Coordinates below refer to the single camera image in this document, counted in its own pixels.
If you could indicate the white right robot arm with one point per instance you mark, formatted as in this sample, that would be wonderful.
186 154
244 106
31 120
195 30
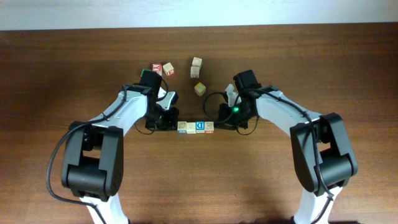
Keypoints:
324 160

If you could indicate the yellow H wooden block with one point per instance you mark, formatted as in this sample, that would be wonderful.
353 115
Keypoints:
200 89

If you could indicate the red A wooden block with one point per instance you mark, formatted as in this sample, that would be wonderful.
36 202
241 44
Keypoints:
197 62

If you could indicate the wooden block number 8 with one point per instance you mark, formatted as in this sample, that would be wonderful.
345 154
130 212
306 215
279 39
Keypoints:
182 127

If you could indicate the red E wooden block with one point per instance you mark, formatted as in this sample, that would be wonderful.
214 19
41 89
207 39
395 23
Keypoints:
209 127

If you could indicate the green B wooden block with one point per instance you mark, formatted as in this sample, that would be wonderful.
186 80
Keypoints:
144 71

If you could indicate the green V wooden block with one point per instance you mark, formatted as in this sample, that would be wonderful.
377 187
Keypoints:
191 128

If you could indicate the wooden block number 5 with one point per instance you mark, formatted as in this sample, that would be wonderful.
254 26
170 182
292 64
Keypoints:
168 69

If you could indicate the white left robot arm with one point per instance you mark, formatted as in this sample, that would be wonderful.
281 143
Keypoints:
93 162

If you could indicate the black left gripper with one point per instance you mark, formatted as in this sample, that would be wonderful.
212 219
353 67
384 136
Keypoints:
171 122

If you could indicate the red Y wooden block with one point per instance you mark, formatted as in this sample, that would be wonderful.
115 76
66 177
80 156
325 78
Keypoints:
157 68

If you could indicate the wooden block number 2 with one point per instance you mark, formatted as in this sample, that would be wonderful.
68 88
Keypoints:
195 72

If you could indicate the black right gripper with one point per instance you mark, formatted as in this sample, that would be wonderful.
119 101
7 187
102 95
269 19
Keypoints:
228 124

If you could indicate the ice cream picture wooden block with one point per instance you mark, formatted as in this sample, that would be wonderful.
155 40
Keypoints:
200 127

